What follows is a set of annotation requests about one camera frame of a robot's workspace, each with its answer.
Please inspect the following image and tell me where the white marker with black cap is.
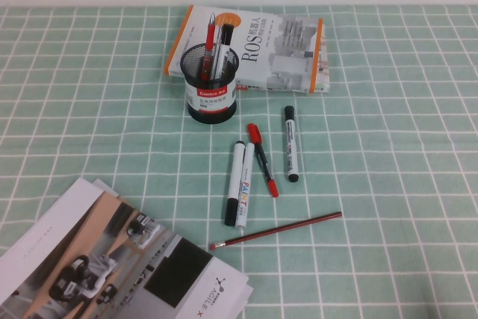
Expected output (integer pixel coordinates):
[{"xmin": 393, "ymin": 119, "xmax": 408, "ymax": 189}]
[{"xmin": 224, "ymin": 140, "xmax": 246, "ymax": 227}]

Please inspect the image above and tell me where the AgileX printed brochure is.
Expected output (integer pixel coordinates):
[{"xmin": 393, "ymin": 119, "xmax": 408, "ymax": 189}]
[{"xmin": 0, "ymin": 178, "xmax": 250, "ymax": 319}]

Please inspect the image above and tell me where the black capped whiteboard marker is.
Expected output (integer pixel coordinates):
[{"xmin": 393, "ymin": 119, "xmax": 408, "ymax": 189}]
[{"xmin": 215, "ymin": 23, "xmax": 235, "ymax": 75}]

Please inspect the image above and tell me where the white orange ROS book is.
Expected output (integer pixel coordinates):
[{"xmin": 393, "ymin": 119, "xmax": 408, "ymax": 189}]
[{"xmin": 164, "ymin": 4, "xmax": 332, "ymax": 94}]

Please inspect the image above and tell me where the red black striped pencil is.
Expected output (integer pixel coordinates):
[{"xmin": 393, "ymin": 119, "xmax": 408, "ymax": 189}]
[{"xmin": 208, "ymin": 211, "xmax": 343, "ymax": 251}]

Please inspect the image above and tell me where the red gel pen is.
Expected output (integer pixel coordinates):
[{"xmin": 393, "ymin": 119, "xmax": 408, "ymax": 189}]
[{"xmin": 201, "ymin": 12, "xmax": 218, "ymax": 81}]

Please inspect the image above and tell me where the white paint marker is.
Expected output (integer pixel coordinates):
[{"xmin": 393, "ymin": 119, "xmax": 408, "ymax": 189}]
[{"xmin": 235, "ymin": 142, "xmax": 256, "ymax": 232}]

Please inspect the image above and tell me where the white marker with black ends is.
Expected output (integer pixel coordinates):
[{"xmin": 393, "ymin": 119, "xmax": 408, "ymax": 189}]
[{"xmin": 284, "ymin": 105, "xmax": 301, "ymax": 183}]

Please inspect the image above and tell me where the thin silver pen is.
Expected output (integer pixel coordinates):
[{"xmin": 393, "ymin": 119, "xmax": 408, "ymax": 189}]
[{"xmin": 211, "ymin": 25, "xmax": 224, "ymax": 80}]

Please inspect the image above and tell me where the thin red and black marker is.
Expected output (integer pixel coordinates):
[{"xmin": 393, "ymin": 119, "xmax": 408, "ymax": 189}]
[{"xmin": 246, "ymin": 123, "xmax": 280, "ymax": 199}]

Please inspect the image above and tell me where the black mesh pen holder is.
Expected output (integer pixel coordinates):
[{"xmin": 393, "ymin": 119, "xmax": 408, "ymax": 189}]
[{"xmin": 180, "ymin": 43, "xmax": 240, "ymax": 124}]

